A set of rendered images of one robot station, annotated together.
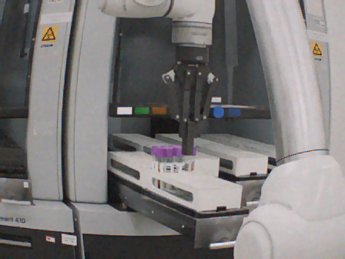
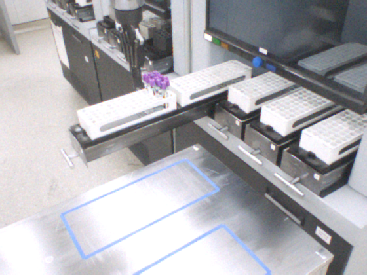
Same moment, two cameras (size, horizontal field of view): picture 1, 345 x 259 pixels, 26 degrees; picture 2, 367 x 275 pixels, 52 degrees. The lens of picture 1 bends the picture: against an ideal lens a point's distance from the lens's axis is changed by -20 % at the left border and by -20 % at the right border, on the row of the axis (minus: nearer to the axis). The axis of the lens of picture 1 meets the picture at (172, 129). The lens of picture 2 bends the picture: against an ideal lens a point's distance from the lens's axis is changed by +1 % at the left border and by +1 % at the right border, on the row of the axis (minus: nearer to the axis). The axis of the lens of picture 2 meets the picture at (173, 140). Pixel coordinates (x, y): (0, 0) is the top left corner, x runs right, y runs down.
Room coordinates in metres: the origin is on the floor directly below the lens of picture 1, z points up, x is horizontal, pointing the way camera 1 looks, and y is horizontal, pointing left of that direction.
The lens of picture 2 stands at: (1.86, -1.05, 1.44)
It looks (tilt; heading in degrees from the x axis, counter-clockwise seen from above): 36 degrees down; 81
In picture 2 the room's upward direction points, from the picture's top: 3 degrees counter-clockwise
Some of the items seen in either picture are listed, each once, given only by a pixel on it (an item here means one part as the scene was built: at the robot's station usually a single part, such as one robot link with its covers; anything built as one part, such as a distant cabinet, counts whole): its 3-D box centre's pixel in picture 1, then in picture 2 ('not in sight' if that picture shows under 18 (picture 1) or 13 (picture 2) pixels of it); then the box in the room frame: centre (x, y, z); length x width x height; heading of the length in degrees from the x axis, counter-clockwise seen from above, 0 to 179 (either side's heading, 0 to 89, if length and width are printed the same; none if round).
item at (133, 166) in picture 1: (142, 171); (210, 83); (2.17, 0.07, 0.83); 0.30 x 0.10 x 0.06; 22
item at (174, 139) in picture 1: (187, 149); not in sight; (2.71, -0.05, 0.83); 0.30 x 0.10 x 0.06; 22
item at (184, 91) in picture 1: (184, 95); (130, 46); (1.91, -0.02, 1.03); 0.04 x 0.01 x 0.11; 22
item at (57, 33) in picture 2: not in sight; (58, 44); (1.47, 1.67, 0.43); 0.27 x 0.02 x 0.36; 112
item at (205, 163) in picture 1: (179, 163); (271, 88); (2.36, -0.02, 0.83); 0.30 x 0.10 x 0.06; 22
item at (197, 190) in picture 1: (192, 191); (129, 111); (1.88, -0.05, 0.83); 0.30 x 0.10 x 0.06; 22
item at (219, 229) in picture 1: (169, 204); (166, 112); (2.00, 0.00, 0.78); 0.73 x 0.14 x 0.09; 22
